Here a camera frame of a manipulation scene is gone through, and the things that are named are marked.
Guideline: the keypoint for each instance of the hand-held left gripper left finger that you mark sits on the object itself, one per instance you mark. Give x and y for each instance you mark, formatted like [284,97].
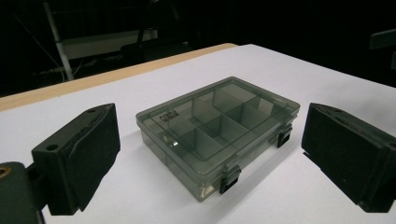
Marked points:
[77,161]

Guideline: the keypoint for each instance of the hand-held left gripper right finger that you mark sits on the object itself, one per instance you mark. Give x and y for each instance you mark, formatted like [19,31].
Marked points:
[348,149]

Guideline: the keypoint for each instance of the translucent grey compartment box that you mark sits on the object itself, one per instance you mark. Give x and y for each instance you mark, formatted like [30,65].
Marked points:
[218,133]

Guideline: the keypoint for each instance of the white bench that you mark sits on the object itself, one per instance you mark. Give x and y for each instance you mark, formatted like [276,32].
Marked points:
[102,45]

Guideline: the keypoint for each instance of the white metal stand pole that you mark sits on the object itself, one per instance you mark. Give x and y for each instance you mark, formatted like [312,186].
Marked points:
[59,43]

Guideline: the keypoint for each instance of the dark chair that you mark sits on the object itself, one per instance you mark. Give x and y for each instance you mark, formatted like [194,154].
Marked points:
[152,46]

